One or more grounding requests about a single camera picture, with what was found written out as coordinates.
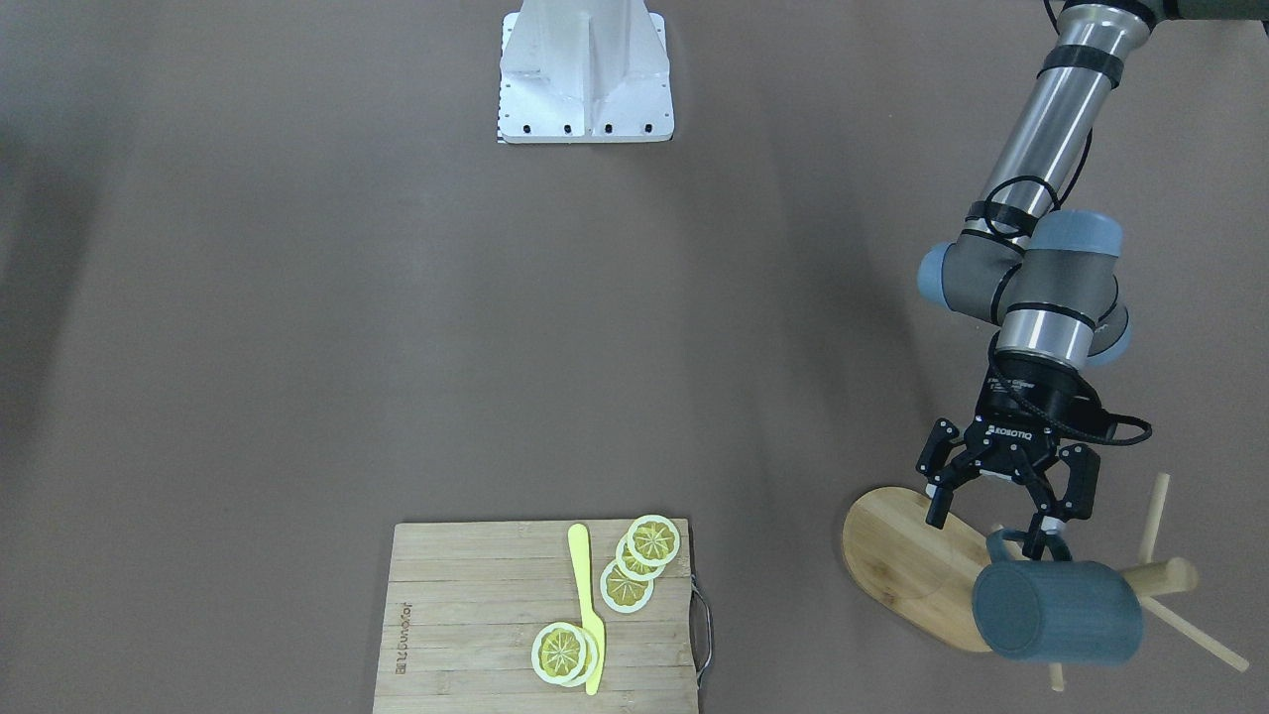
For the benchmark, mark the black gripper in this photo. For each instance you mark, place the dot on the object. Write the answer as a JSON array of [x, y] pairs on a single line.
[[1021, 415]]

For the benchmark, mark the dark teal mug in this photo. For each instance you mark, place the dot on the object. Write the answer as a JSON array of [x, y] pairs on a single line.
[[1065, 611]]

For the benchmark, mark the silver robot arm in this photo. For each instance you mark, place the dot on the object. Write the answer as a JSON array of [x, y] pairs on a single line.
[[1043, 274]]

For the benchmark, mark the wooden mug rack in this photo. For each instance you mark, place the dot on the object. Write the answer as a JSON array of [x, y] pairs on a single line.
[[925, 575]]

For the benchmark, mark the lemon slice stack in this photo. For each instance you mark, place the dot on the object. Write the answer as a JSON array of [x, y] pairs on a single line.
[[642, 554]]

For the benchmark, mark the yellow plastic knife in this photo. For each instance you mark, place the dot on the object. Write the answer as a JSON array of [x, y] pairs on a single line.
[[579, 548]]

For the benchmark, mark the lemon slice pair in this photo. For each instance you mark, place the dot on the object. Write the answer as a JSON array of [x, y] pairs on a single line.
[[564, 655]]

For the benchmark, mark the wooden cutting board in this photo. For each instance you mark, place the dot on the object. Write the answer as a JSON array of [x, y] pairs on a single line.
[[465, 602]]

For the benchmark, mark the white pedestal column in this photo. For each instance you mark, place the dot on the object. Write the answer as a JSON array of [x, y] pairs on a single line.
[[584, 72]]

